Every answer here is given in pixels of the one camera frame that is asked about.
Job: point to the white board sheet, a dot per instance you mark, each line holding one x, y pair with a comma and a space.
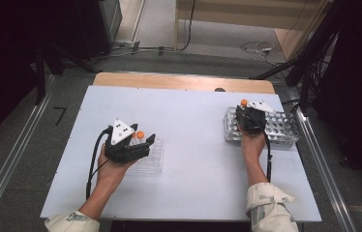
195, 145

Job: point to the light wooden furniture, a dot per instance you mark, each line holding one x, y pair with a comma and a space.
250, 9

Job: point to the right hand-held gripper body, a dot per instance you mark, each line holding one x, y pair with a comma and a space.
253, 121

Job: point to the dark round table grommet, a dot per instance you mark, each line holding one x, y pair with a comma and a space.
220, 89

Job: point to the person's left hand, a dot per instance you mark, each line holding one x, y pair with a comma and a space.
111, 175

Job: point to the person's right hand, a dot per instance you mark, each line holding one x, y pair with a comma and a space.
253, 146

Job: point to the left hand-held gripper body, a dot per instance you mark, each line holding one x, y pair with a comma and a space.
121, 153

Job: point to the black cabinet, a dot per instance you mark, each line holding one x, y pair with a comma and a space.
95, 25

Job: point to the clear plastic tube rack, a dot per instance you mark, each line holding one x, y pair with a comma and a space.
155, 158

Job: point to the aluminium floor rail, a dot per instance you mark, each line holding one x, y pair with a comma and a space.
334, 196
11, 161

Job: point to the perforated metal tube rack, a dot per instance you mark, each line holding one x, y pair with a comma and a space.
282, 129

